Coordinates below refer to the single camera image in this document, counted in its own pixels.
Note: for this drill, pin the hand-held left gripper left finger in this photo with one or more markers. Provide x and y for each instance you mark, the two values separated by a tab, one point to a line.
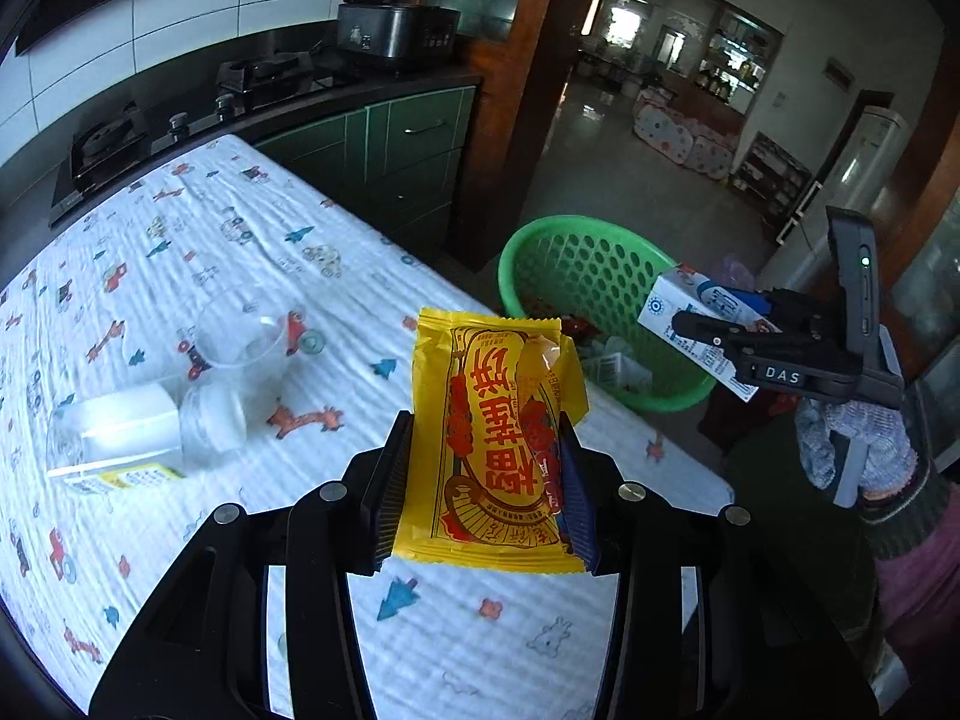
386	487

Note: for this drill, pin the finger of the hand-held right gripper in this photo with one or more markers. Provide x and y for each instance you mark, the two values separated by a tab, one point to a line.
795	315
709	328

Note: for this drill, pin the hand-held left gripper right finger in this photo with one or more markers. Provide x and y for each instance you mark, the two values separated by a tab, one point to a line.
579	499

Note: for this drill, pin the blue white milk carton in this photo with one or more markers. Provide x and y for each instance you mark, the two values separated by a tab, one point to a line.
675	307

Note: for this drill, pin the yellow snack packet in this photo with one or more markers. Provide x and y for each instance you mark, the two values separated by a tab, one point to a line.
487	420

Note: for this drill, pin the green plastic basket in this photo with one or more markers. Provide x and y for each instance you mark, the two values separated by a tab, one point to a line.
600	262

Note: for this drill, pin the person's right forearm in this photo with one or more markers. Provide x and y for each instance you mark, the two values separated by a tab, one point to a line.
919	562

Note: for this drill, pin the person's right hand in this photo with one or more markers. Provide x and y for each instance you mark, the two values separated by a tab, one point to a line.
817	442

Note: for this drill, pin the purple plastic bag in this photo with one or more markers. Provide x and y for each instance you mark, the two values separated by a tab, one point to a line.
733	270

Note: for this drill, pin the clear plastic wrapper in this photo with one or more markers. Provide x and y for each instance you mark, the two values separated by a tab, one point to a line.
619	367

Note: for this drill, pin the wooden storage shelf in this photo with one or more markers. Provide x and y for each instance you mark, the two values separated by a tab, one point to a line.
772	180

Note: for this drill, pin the white standing air conditioner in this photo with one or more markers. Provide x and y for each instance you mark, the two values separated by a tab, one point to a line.
862	157

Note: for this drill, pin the clear plastic cup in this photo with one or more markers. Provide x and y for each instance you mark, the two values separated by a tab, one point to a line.
240	345
214	420

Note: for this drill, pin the polka-dot play tent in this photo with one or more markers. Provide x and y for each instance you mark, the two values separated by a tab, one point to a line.
675	135

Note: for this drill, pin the glass display cabinet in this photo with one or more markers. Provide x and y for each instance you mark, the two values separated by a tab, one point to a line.
742	60

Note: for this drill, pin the printed blanket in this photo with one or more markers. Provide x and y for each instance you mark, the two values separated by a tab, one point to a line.
225	240

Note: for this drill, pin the green kitchen cabinet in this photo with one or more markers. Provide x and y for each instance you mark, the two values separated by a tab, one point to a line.
420	165

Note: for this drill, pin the black countertop appliance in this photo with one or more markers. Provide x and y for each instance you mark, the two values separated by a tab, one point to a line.
390	30

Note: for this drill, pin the black gas stove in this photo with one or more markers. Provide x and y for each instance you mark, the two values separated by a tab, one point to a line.
112	139

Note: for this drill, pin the wooden door frame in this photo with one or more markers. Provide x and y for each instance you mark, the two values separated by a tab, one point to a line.
517	90

